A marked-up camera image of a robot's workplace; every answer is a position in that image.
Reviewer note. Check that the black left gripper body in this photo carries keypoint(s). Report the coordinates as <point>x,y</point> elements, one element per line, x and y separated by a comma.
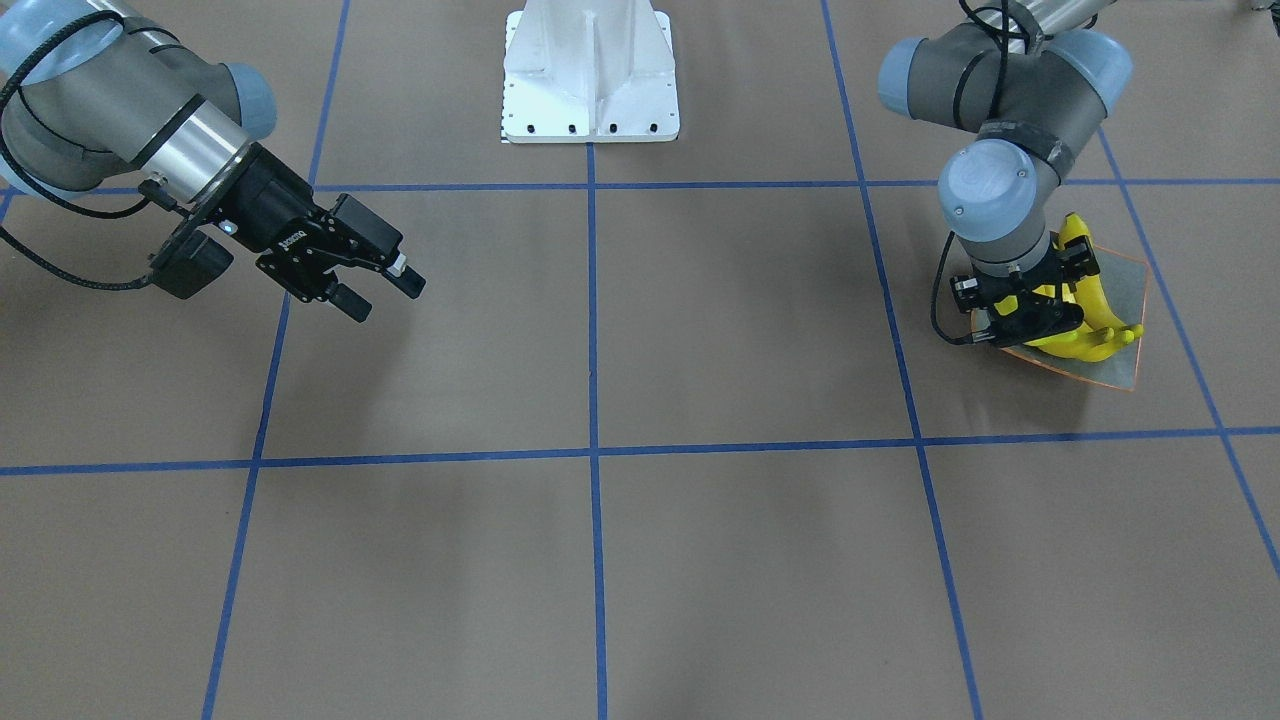
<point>1073,261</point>

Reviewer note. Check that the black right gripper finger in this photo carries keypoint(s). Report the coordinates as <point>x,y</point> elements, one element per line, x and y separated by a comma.
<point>325,288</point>
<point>369,241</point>

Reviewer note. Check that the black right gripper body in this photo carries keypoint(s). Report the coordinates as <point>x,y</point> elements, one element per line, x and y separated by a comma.
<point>268,205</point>

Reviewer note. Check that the yellow banana basket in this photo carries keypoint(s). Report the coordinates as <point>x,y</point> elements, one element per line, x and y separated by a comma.
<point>1072,344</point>

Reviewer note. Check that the yellow banana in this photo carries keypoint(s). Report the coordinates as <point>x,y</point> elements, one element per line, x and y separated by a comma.
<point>1090,294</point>

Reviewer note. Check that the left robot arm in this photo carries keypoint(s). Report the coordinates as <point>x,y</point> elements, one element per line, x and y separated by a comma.
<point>1032,81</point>

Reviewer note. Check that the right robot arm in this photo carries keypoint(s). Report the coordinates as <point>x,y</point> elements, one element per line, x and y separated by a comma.
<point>94,90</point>

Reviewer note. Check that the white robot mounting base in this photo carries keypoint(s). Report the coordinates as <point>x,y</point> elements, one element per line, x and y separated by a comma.
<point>589,72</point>

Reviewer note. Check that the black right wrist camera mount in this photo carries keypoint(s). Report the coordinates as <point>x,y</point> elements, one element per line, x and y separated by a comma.
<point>189,260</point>

